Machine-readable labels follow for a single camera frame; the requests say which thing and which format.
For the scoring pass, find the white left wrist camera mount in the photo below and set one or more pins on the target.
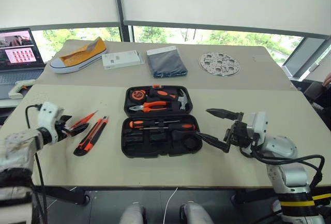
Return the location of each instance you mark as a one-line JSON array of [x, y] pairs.
[[47, 120]]

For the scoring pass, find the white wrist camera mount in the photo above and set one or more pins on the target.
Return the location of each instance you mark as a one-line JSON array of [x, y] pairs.
[[258, 125], [47, 120]]

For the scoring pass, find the black plastic tool case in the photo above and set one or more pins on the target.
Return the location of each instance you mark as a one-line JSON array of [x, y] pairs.
[[144, 143]]

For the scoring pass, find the black tape roll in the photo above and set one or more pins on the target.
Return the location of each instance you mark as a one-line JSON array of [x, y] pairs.
[[186, 142]]

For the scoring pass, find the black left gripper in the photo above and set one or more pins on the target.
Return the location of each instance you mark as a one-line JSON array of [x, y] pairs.
[[62, 131]]

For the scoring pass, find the black table leg with caster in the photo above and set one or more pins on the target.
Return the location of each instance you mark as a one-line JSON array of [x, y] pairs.
[[243, 198], [67, 195]]

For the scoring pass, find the orange black tape measure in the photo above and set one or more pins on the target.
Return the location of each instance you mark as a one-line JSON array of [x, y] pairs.
[[137, 95]]

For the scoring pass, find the grey rounded shape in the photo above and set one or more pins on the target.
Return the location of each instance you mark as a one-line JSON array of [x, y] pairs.
[[133, 213], [195, 213]]

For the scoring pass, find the white flat box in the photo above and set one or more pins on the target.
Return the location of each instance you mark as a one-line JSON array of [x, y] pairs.
[[121, 59]]

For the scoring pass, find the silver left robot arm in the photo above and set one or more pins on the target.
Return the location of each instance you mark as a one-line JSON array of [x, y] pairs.
[[15, 143]]

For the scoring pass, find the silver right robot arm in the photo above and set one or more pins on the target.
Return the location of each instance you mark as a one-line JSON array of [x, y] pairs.
[[282, 146]]

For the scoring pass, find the grey window frame post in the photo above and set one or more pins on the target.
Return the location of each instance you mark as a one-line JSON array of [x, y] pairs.
[[124, 30]]

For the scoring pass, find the round silver metal disc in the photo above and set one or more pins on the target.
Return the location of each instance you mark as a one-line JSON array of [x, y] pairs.
[[219, 63]]

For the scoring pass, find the orange black utility knife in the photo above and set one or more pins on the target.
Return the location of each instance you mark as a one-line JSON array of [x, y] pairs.
[[90, 137]]

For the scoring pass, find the packaged dark folded cloth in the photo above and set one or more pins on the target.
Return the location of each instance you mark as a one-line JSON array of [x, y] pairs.
[[166, 62]]

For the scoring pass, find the yellow canvas sneaker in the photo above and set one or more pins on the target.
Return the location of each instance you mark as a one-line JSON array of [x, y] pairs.
[[77, 58]]

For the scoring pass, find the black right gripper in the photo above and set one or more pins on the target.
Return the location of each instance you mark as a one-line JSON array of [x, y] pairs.
[[239, 134]]

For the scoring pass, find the orange tester pen screwdriver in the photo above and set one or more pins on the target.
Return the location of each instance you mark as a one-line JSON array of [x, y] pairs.
[[82, 120]]

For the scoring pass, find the open laptop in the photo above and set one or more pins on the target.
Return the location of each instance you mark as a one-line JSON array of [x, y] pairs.
[[18, 53]]

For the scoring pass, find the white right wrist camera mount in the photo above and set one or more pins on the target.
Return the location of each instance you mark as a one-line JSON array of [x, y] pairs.
[[258, 125]]

